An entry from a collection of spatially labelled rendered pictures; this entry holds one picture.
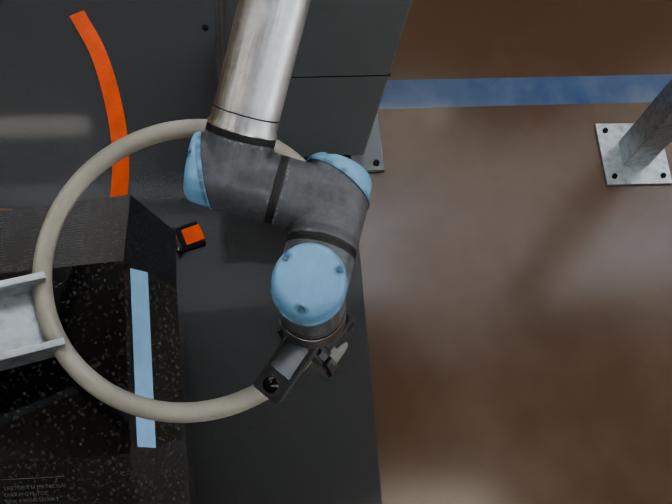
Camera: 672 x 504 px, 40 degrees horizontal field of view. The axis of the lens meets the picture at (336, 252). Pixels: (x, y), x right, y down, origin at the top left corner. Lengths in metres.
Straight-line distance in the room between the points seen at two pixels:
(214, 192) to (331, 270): 0.18
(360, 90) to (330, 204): 1.18
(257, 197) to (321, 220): 0.08
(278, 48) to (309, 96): 1.17
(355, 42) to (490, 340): 0.88
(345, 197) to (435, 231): 1.43
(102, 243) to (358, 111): 0.93
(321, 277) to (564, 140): 1.78
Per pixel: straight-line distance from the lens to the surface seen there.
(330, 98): 2.32
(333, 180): 1.15
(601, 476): 2.51
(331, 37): 2.09
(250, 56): 1.13
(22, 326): 1.48
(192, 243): 2.45
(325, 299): 1.09
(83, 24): 2.81
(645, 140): 2.70
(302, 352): 1.28
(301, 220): 1.14
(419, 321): 2.46
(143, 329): 1.59
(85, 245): 1.69
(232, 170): 1.14
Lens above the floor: 2.30
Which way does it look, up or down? 68 degrees down
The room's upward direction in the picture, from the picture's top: 18 degrees clockwise
